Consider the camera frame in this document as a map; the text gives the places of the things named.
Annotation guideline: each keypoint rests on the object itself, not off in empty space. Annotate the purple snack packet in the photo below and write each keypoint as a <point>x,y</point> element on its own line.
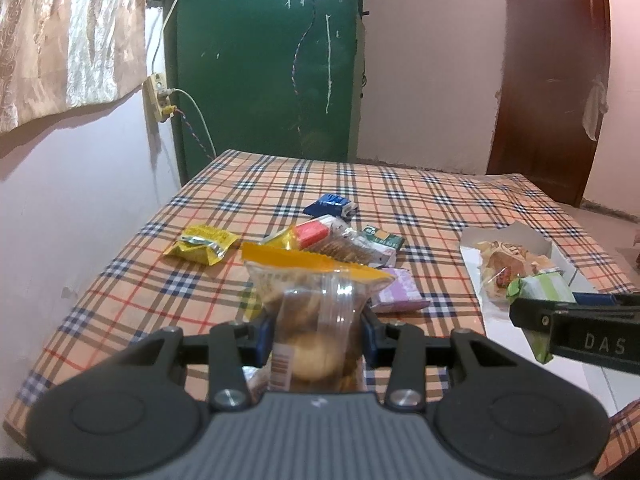
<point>400,292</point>

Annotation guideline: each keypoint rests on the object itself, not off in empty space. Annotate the cream wall socket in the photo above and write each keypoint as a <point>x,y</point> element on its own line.
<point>156,95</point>

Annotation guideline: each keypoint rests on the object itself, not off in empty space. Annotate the green white cracker packet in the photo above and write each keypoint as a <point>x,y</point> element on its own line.
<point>382,240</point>

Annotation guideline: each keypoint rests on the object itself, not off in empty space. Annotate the light green snack packet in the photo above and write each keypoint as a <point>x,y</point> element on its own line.
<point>542,287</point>

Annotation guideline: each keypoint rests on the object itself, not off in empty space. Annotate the clear cookie bag yellow top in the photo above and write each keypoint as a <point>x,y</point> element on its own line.
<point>320,320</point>

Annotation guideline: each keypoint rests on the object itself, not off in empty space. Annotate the white cloth on door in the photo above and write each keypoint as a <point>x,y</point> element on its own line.
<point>595,107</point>

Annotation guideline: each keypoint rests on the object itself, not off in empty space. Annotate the beige patterned curtain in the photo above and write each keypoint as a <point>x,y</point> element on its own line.
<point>65,35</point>

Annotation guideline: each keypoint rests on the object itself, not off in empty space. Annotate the red label snack packet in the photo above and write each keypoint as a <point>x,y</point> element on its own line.
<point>312,231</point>

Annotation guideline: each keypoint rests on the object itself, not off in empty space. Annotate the white cardboard box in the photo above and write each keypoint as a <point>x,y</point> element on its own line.
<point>575,385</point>

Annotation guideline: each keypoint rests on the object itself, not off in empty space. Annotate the yellow snack packet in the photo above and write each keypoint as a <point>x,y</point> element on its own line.
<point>202,242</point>

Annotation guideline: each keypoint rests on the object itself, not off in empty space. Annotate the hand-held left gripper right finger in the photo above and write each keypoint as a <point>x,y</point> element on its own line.
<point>370,342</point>

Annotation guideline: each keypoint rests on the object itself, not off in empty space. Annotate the clear brown biscuit packet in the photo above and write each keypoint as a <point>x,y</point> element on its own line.
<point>345,249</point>

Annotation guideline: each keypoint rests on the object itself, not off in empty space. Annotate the brown wooden door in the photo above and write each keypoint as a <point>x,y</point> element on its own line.
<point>550,85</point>

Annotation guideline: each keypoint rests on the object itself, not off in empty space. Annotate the green metal cabinet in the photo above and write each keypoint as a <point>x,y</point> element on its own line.
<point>250,60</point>

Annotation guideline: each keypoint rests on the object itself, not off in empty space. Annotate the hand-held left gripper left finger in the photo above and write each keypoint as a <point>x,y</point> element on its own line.
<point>263,342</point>

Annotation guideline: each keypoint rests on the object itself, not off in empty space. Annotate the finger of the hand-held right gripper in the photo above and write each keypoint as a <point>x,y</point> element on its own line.
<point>607,299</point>
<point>595,340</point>

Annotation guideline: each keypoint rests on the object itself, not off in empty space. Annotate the blue snack packet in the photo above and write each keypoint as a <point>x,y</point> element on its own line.
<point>330,205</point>

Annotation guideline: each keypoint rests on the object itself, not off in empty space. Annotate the plaid tablecloth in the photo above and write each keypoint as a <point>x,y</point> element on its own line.
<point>150,300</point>

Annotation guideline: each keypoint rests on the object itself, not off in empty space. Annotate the clear pastry packet round print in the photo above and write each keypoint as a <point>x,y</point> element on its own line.
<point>500,266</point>

